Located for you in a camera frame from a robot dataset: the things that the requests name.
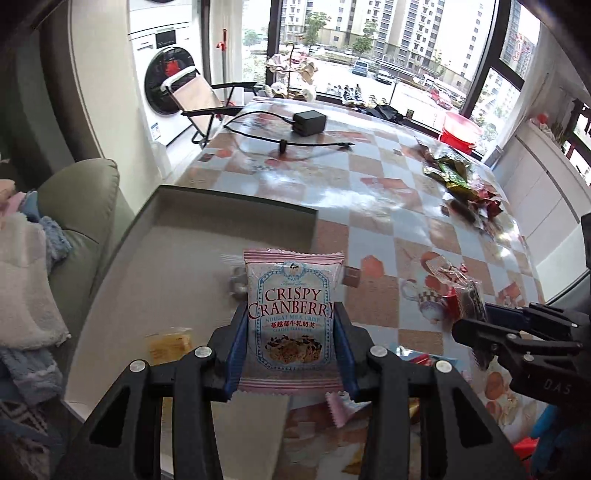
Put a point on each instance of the checked tablecloth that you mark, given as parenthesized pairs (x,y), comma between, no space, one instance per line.
(369,184)

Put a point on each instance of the person's right hand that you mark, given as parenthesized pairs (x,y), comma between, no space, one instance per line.
(556,434)

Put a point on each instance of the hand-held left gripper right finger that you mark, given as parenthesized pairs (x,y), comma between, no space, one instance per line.
(345,357)

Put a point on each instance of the pink white snack packet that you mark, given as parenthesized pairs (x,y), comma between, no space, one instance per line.
(291,323)

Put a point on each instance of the grey cardboard tray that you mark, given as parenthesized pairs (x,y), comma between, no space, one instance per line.
(194,230)

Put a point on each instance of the grey green sofa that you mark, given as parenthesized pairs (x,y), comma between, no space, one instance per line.
(85,203)

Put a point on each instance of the red snack packet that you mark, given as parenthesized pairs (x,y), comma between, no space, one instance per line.
(418,357)

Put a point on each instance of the red plastic basin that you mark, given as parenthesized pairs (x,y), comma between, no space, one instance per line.
(459,131)

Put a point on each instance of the patterned dark cloth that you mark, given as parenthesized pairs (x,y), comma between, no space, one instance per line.
(23,438)

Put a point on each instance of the clear packet with dark snack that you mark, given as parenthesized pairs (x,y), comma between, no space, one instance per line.
(467,295)

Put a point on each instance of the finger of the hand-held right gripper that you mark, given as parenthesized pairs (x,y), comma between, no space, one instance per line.
(480,334)
(508,314)

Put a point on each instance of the white towel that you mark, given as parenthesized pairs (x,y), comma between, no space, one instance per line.
(27,286)

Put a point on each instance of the white washing machine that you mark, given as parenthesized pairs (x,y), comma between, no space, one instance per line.
(157,41)

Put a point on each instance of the white cabinet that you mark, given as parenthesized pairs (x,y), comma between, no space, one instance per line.
(540,194)

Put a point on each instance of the folding chair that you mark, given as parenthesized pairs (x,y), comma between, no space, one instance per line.
(196,94)

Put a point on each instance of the green snack packets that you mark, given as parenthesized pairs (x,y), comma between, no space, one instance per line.
(451,171)

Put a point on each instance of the brown snack packet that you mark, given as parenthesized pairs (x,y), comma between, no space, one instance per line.
(427,151)

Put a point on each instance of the pink snack wrapper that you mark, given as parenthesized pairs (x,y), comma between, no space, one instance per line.
(344,408)

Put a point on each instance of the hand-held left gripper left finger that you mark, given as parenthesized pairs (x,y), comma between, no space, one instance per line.
(235,357)

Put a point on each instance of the row of shoes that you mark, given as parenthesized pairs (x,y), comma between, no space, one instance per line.
(358,94)

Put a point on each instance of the dark red snack packets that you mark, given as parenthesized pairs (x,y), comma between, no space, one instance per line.
(485,203)

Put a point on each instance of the black power adapter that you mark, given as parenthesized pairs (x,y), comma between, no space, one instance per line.
(308,122)

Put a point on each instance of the yellow snack packet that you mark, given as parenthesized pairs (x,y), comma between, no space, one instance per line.
(168,348)

